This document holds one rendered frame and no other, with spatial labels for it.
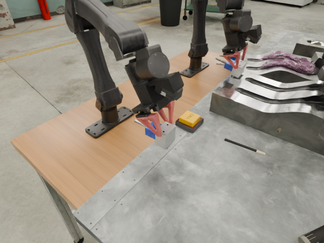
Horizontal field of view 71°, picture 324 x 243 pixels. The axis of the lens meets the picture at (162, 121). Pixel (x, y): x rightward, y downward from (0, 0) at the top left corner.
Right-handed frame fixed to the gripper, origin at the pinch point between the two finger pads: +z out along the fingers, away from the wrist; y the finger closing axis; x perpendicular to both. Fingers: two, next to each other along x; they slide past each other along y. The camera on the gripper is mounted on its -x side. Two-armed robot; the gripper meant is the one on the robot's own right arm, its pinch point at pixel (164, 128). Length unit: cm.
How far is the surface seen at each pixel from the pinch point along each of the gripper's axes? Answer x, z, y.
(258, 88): -8, 11, 49
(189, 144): 5.1, 13.9, 12.1
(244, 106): -7.2, 11.7, 34.3
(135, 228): 1.2, 15.8, -21.1
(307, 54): -12, 22, 120
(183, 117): 9.8, 7.1, 20.2
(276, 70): -9, 11, 69
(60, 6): 474, -166, 287
